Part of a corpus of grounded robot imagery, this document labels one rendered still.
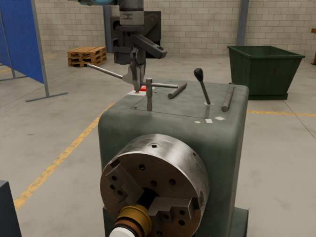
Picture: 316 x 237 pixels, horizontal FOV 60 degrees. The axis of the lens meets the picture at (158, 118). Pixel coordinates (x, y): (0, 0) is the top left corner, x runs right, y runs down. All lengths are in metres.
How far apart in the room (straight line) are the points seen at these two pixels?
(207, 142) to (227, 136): 0.06
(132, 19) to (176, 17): 9.67
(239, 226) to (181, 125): 0.85
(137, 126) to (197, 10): 9.68
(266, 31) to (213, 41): 1.82
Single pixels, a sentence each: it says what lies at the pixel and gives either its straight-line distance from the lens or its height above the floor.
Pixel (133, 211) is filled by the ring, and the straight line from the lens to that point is 0.72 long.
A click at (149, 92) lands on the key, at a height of 1.33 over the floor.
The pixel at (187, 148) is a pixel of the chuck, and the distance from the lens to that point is 0.80.
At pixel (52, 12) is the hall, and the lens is 11.97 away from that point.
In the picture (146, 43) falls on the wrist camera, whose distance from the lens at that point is 0.87.
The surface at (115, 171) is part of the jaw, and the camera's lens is 0.75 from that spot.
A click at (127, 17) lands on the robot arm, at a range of 0.87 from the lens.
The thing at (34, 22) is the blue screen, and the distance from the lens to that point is 5.44.
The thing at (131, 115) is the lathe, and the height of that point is 1.25.
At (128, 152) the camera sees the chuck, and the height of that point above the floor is 1.23.
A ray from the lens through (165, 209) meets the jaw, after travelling 0.74.
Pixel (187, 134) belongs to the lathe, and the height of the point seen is 1.23.
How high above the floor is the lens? 1.59
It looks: 22 degrees down
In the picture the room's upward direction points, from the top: straight up
